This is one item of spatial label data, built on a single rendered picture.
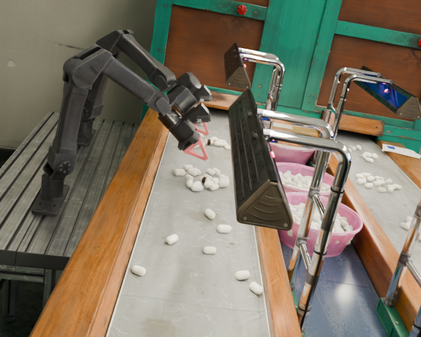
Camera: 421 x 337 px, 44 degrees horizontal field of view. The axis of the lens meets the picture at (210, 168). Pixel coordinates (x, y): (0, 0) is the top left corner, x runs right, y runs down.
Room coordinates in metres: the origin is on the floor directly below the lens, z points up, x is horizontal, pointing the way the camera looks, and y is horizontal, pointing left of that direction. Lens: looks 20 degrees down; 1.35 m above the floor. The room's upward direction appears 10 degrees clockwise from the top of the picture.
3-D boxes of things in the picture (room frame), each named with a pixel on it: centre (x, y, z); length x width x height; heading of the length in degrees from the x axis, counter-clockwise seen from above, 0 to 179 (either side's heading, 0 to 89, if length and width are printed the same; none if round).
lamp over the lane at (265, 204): (0.96, -0.07, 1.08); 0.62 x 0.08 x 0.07; 3
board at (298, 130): (2.33, -0.28, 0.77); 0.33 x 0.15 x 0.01; 93
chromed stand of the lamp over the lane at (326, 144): (0.96, -0.15, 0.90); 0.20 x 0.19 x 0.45; 3
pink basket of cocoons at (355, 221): (1.40, -0.33, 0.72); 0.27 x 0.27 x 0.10
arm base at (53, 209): (1.35, 0.44, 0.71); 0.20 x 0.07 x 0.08; 8
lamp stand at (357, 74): (1.95, -0.50, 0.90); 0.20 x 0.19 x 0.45; 3
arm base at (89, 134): (1.95, 0.52, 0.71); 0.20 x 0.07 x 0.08; 8
